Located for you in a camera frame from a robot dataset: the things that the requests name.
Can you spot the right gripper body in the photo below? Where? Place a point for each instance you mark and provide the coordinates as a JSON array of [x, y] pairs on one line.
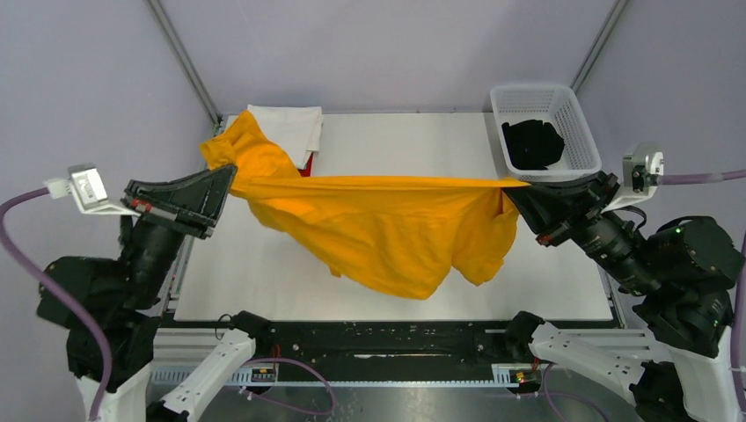
[[567, 216]]

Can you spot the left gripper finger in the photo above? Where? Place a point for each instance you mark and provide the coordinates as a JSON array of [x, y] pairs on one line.
[[197, 187], [213, 206]]

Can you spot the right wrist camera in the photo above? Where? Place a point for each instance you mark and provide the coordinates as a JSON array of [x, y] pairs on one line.
[[642, 165]]

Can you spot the black t shirt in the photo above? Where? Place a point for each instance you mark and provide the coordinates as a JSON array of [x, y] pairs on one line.
[[533, 145]]

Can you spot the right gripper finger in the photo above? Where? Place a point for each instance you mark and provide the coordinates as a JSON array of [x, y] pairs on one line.
[[540, 211], [580, 195]]

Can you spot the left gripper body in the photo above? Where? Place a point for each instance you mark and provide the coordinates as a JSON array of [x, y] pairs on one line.
[[161, 213]]

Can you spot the red folded t shirt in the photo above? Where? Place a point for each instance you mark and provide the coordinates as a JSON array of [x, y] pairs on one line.
[[306, 171]]

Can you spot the white plastic basket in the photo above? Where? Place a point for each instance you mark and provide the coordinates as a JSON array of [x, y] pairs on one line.
[[554, 103]]

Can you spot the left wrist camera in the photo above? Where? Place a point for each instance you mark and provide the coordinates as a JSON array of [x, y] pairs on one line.
[[85, 186]]

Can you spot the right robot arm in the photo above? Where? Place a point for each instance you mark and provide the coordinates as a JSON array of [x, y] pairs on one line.
[[682, 276]]

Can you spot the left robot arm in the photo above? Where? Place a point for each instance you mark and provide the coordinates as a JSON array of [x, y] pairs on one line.
[[110, 348]]

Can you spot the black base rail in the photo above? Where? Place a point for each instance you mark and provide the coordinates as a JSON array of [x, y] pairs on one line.
[[356, 351]]

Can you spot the yellow t shirt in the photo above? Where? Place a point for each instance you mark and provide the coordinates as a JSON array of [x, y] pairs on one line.
[[397, 235]]

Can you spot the white folded t shirt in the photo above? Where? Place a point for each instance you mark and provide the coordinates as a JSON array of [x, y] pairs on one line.
[[297, 130]]

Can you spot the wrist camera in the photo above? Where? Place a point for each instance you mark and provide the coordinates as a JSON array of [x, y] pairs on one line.
[[642, 165], [85, 186]]

